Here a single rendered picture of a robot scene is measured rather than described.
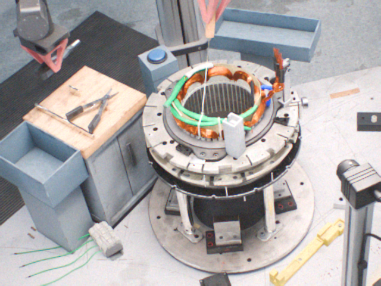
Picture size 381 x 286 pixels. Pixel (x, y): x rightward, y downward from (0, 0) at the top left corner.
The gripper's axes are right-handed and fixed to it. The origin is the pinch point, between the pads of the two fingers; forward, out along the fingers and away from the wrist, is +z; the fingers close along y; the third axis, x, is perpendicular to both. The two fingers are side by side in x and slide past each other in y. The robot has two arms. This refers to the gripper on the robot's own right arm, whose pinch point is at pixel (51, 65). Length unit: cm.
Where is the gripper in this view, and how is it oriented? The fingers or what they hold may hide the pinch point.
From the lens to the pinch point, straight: 157.6
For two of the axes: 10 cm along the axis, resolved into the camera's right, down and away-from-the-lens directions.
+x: 6.1, -6.2, 4.9
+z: 1.0, 6.8, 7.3
